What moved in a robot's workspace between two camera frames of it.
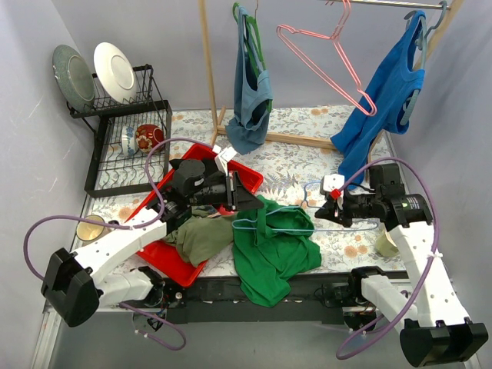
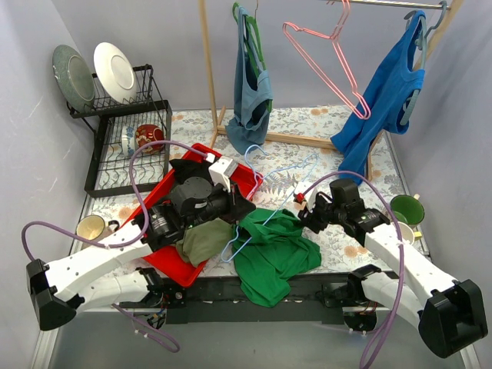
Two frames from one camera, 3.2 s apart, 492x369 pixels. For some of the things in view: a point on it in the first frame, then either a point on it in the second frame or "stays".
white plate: [114, 72] stays
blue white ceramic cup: [129, 141] stays
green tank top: [273, 245] stays
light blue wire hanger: [304, 205] -> [255, 173]
